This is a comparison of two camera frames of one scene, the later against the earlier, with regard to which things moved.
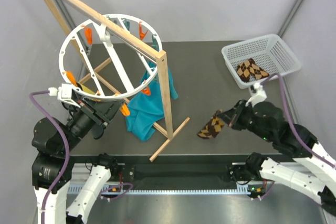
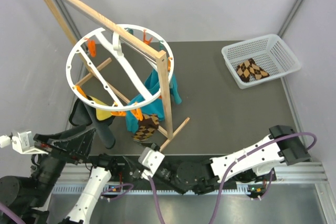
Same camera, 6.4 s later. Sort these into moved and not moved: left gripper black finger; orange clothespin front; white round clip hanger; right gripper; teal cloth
Moved: orange clothespin front; white round clip hanger; left gripper black finger; right gripper
Not moved: teal cloth
